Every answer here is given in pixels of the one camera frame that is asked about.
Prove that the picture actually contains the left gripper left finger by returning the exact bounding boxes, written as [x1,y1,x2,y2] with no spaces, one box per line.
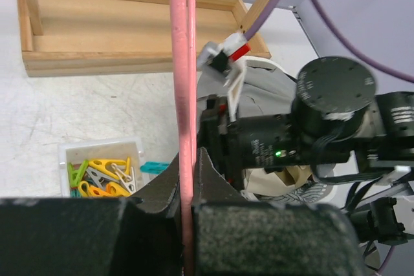
[1,160,183,275]

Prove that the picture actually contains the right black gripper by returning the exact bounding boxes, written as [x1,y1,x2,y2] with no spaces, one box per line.
[197,94,351,189]

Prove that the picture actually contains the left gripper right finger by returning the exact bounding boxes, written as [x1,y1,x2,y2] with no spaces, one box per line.
[192,148,365,275]

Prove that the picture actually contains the teal clothespin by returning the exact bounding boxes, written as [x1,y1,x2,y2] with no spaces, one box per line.
[140,162,169,175]

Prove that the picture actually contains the pink wire hanger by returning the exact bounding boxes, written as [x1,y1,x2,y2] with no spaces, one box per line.
[169,0,197,275]

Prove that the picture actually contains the olive and cream underwear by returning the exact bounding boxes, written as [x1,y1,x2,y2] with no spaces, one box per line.
[241,165,317,201]

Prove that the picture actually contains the yellow clothespin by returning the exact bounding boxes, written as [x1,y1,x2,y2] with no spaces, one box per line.
[89,158,131,180]

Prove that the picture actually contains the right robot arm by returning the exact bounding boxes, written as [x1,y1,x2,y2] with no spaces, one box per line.
[197,56,413,246]

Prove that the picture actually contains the white clothespin box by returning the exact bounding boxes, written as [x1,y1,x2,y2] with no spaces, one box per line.
[59,136,149,197]

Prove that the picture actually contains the striped garment in basket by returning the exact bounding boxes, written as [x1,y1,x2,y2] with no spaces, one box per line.
[255,182,334,205]

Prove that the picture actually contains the white laundry basket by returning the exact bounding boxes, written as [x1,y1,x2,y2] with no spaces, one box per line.
[246,57,335,202]

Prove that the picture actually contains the wooden clothes rack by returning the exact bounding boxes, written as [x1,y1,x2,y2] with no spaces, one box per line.
[14,0,300,78]

